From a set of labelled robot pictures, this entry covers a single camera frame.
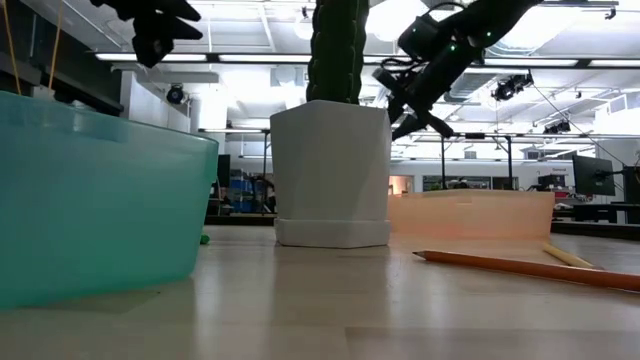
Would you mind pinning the green cactus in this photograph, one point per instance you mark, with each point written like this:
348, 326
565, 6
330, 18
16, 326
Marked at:
337, 50

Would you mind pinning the round black mounted camera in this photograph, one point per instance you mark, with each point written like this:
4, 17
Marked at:
175, 94

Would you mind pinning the yellow pencil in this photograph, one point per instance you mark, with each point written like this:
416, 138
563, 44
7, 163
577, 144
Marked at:
567, 256

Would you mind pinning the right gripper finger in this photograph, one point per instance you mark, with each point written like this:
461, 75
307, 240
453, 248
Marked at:
407, 129
397, 110

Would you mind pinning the black desk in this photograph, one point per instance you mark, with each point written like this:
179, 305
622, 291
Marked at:
600, 210

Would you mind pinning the blue storage bins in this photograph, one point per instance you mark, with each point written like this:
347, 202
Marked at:
242, 195

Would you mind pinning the black ceiling camera cluster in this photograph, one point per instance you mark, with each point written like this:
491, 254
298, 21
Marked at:
510, 87
557, 127

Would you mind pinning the black metal stand frame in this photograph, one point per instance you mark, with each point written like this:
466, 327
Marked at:
442, 165

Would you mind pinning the green pen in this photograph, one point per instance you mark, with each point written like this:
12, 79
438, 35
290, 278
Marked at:
204, 239

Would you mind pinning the white faceted plant pot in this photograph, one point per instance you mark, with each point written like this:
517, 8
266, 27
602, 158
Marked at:
330, 170

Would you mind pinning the green translucent plastic bin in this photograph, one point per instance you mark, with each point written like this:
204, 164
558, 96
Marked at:
90, 200

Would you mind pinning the orange translucent plastic bin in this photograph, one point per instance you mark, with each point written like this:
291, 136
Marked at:
470, 215

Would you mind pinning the black computer monitor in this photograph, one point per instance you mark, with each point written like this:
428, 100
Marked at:
632, 185
224, 170
594, 175

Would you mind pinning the orange pencil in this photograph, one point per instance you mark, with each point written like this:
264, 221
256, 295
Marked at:
525, 269

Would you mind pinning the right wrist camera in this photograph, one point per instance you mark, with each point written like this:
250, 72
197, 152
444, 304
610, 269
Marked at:
417, 37

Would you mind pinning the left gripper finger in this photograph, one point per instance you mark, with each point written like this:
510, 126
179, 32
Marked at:
151, 50

